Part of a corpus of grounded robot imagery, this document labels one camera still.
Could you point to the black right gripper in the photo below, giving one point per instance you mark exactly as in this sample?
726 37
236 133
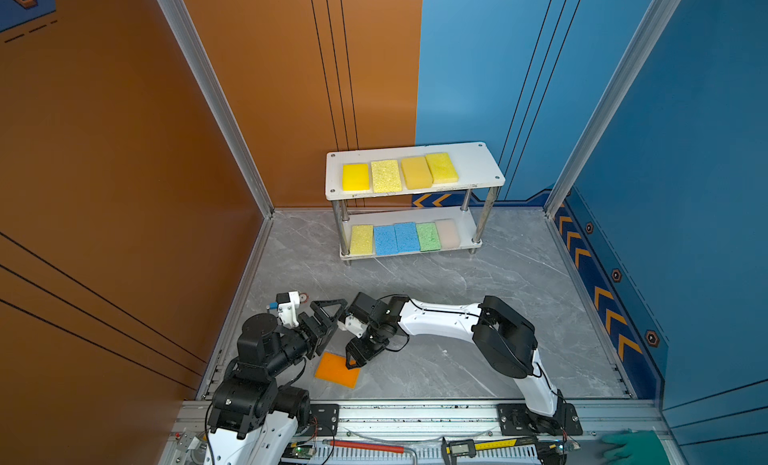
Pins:
360 355

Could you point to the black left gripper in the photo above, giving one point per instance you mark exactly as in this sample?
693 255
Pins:
312 333

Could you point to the orange foam sponge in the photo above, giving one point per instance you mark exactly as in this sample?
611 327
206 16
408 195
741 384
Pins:
333 368

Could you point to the yellow cellulose sponge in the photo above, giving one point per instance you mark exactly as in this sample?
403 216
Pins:
386 177
362 240

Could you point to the blue cellulose sponge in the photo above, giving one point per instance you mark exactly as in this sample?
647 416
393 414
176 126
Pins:
407 238
385 240

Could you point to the green cellulose sponge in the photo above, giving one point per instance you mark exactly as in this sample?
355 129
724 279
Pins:
428 237

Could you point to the beige foam sponge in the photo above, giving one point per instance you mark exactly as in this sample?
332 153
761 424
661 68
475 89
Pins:
448 234

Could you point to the thick yellow foam sponge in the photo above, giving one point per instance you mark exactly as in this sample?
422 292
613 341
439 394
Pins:
356 178

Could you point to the small yellow foam sponge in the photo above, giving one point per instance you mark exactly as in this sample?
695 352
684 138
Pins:
441 168

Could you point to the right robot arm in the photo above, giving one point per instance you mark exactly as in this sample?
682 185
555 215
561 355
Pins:
503 336

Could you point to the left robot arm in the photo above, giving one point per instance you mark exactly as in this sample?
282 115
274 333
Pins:
250 413

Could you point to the white two-tier shelf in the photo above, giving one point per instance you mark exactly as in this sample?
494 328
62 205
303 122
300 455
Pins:
468 202

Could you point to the left circuit board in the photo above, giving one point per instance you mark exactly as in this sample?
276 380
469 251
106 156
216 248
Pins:
301 451

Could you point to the circuit board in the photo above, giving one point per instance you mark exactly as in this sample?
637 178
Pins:
563 448
301 451

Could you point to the digital caliper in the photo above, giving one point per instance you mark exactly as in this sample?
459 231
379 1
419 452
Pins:
452 450

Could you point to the right circuit board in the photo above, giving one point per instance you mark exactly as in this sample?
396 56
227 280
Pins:
563 448

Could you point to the green rubber glove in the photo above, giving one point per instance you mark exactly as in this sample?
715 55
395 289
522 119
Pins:
638 448

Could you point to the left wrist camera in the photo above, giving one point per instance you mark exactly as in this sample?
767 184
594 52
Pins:
286 306

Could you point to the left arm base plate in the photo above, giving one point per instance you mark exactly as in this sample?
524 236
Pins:
323 420

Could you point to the red-handled tool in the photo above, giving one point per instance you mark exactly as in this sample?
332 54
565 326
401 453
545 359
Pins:
366 446

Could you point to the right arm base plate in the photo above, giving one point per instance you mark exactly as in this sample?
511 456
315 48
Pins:
517 420

